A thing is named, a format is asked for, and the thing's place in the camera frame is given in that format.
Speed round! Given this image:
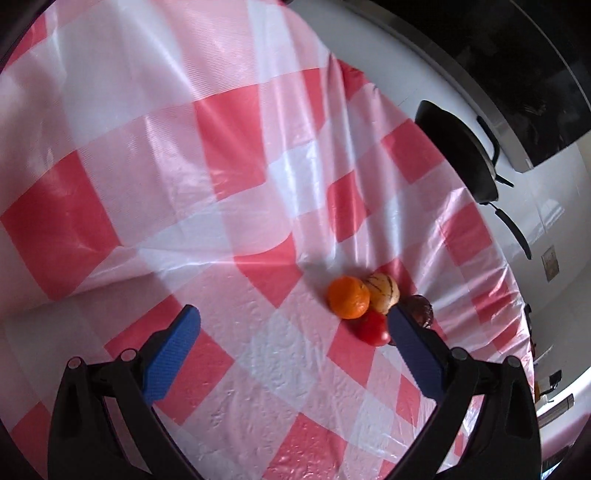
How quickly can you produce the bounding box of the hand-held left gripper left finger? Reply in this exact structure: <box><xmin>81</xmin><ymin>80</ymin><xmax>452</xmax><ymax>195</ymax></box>
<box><xmin>47</xmin><ymin>304</ymin><xmax>204</xmax><ymax>480</ymax></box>

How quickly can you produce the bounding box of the small red tomato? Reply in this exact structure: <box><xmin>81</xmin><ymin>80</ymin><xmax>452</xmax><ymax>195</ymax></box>
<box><xmin>353</xmin><ymin>311</ymin><xmax>392</xmax><ymax>348</ymax></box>

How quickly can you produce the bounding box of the black range hood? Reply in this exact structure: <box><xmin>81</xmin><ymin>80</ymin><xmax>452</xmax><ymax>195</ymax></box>
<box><xmin>369</xmin><ymin>0</ymin><xmax>591</xmax><ymax>174</ymax></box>

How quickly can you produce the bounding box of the yellow striped round fruit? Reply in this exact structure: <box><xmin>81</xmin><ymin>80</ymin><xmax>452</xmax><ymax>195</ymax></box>
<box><xmin>366</xmin><ymin>272</ymin><xmax>400</xmax><ymax>315</ymax></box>

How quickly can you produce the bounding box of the black wok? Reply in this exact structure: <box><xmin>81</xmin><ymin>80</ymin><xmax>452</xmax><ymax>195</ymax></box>
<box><xmin>414</xmin><ymin>100</ymin><xmax>533</xmax><ymax>260</ymax></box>

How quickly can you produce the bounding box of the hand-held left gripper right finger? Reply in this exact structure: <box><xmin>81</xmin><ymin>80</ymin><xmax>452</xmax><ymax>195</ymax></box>
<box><xmin>387</xmin><ymin>306</ymin><xmax>542</xmax><ymax>480</ymax></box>

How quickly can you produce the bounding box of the red white checkered tablecloth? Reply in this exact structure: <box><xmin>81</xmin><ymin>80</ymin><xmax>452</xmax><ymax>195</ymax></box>
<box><xmin>0</xmin><ymin>0</ymin><xmax>536</xmax><ymax>480</ymax></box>

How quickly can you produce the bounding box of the small orange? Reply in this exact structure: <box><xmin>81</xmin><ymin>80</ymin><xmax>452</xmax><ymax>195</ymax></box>
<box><xmin>328</xmin><ymin>276</ymin><xmax>371</xmax><ymax>320</ymax></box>

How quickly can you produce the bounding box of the dark red wrinkled fruit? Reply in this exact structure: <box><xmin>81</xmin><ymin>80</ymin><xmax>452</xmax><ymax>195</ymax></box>
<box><xmin>405</xmin><ymin>295</ymin><xmax>434</xmax><ymax>329</ymax></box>

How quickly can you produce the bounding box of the wall socket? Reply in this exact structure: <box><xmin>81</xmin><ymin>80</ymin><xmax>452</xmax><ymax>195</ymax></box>
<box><xmin>541</xmin><ymin>246</ymin><xmax>560</xmax><ymax>282</ymax></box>

